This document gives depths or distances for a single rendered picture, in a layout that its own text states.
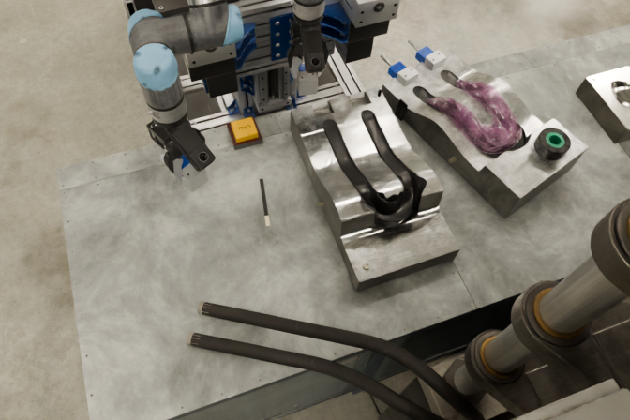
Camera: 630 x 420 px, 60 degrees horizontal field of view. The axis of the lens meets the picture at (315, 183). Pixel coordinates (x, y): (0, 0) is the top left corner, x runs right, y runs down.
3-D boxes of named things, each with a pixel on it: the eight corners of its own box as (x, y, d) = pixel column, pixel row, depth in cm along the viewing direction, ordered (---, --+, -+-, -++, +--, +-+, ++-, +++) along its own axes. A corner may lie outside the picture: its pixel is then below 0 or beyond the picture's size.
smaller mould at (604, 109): (575, 93, 164) (585, 77, 158) (616, 81, 167) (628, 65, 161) (614, 144, 154) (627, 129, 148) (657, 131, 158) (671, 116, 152)
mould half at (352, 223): (290, 129, 152) (290, 98, 141) (375, 108, 158) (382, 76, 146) (356, 292, 129) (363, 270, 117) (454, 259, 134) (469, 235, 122)
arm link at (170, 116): (192, 97, 107) (158, 120, 104) (195, 111, 111) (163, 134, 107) (168, 76, 109) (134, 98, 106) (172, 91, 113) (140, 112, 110)
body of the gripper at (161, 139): (177, 122, 124) (168, 86, 113) (202, 143, 121) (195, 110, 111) (151, 142, 121) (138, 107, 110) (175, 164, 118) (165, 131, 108)
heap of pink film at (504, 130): (419, 103, 152) (425, 84, 145) (464, 76, 158) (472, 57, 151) (486, 168, 141) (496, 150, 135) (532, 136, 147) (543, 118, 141)
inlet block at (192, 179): (157, 160, 133) (152, 147, 128) (173, 148, 135) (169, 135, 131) (192, 192, 129) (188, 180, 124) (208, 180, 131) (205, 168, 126)
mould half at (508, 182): (380, 97, 160) (385, 70, 151) (443, 59, 169) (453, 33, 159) (504, 219, 140) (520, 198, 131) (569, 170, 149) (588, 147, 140)
